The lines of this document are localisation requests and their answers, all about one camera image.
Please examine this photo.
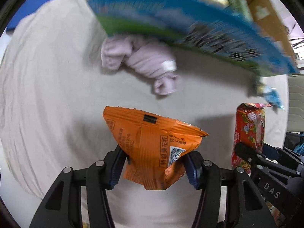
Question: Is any red floral snack bag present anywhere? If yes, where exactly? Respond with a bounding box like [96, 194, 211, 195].
[231, 102, 274, 175]

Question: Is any light blue milk pouch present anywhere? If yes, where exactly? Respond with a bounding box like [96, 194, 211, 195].
[255, 81, 284, 110]

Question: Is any orange snack packet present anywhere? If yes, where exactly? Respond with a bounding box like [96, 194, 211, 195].
[103, 106, 208, 190]

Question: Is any lilac plush cloth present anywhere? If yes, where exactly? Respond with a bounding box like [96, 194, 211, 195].
[101, 35, 178, 95]

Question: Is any blue green cardboard box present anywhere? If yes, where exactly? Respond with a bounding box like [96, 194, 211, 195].
[87, 0, 299, 77]

